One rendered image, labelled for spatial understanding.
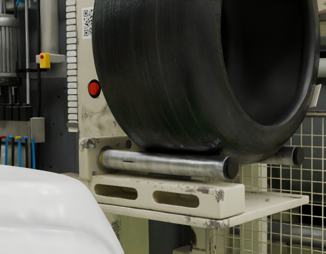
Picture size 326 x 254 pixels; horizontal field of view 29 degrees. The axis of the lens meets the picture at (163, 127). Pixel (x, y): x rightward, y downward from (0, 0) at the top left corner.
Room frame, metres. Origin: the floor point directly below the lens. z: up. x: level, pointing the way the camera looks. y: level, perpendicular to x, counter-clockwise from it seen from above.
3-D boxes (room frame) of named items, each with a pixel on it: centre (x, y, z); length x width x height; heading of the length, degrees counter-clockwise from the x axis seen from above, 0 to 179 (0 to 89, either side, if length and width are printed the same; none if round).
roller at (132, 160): (1.33, 0.00, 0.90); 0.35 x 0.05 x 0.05; 51
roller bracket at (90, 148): (1.55, 0.05, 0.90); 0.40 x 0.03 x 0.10; 141
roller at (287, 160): (1.55, -0.18, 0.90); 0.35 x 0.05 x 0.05; 51
